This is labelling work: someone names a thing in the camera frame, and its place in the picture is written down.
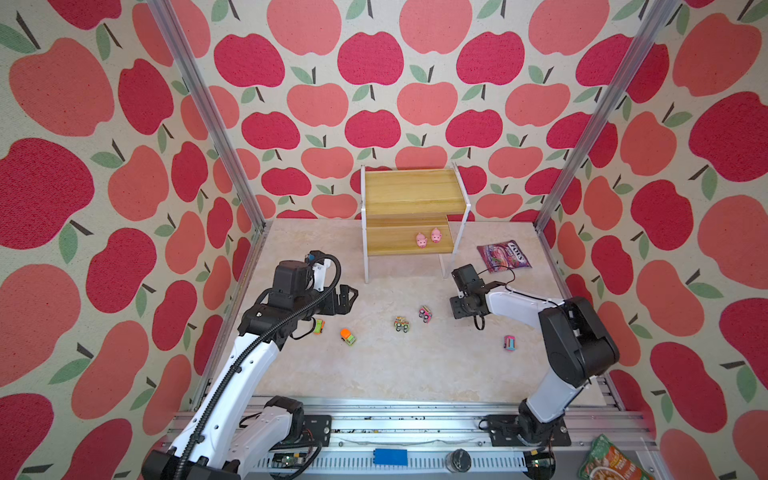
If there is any green pink toy bus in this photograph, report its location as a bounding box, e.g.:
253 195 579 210
393 316 410 333

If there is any round black knob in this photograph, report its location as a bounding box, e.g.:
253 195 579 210
446 449 472 473

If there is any purple candy bag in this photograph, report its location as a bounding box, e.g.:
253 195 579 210
477 240 532 273

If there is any right aluminium frame post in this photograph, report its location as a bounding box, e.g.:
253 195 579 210
534 0 677 238

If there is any orange green toy truck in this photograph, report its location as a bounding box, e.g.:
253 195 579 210
340 328 356 346

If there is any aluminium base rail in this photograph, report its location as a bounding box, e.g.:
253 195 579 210
146 395 673 480

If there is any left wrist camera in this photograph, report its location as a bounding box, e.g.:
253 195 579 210
269 251 332 308

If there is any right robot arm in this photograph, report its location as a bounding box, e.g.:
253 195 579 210
450 264 620 446

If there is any left aluminium frame post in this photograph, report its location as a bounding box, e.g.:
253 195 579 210
148 0 267 233

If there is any aluminium frame post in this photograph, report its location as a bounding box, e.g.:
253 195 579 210
148 0 267 233
534 0 677 238

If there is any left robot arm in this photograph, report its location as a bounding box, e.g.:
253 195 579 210
141 282 358 479

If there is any green snack packet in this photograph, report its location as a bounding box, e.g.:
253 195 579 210
577 434 655 480

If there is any wooden two-tier shelf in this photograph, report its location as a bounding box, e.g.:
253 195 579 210
360 164 472 282

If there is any blue tape block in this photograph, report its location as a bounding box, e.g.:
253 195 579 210
373 448 409 467

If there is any pink teal toy car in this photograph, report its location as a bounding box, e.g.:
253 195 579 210
504 335 516 352

